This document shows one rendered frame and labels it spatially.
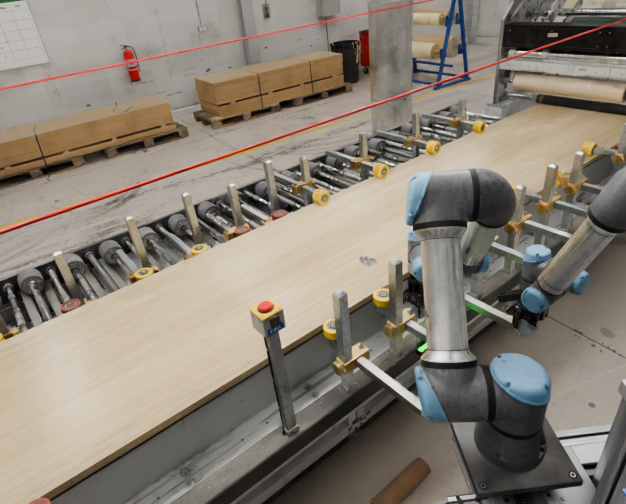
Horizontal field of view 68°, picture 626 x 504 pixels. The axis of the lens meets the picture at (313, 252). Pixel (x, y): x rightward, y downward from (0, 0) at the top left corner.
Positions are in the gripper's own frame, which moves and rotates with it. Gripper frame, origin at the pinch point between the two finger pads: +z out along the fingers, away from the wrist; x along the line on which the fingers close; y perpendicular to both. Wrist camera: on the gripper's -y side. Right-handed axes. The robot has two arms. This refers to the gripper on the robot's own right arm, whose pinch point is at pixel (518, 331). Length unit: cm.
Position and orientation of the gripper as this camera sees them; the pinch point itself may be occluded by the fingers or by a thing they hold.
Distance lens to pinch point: 181.8
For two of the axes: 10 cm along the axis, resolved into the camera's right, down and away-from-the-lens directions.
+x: 7.8, -4.0, 4.8
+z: 1.1, 8.5, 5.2
